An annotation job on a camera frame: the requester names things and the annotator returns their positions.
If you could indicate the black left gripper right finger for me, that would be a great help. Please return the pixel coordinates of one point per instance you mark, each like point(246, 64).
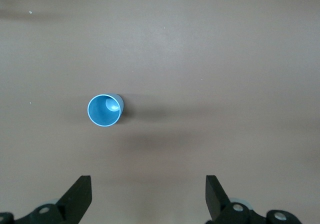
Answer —
point(216, 199)

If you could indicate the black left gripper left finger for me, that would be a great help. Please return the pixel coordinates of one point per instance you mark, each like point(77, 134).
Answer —
point(75, 199)

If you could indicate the blue plastic cup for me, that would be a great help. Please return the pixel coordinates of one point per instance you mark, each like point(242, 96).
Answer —
point(101, 112)

